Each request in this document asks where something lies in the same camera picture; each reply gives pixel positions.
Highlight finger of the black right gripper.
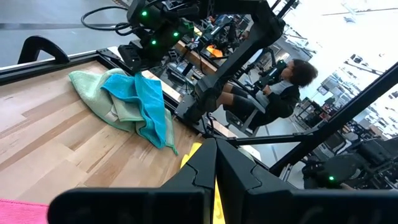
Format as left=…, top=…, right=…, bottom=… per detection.
left=136, top=58, right=156, bottom=75
left=117, top=44, right=143, bottom=75

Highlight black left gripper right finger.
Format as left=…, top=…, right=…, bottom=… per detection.
left=216, top=138, right=398, bottom=224

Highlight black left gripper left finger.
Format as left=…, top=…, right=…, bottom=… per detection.
left=47, top=138, right=218, bottom=224

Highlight blue microfiber towel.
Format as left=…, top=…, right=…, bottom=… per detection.
left=101, top=72, right=169, bottom=149

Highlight green microfiber towel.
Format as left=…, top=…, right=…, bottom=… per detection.
left=68, top=67, right=180, bottom=156

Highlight yellow microfiber towel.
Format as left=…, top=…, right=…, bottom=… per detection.
left=180, top=142, right=226, bottom=224

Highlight pink microfiber towel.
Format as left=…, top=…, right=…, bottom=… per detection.
left=0, top=198, right=50, bottom=224

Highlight wooden background workbench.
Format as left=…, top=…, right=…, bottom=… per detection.
left=172, top=39, right=218, bottom=75

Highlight person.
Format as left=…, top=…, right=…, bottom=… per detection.
left=216, top=58, right=320, bottom=133

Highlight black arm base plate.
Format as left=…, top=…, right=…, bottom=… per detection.
left=174, top=93, right=224, bottom=138

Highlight black metal table frame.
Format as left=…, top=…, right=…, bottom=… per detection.
left=0, top=35, right=398, bottom=178

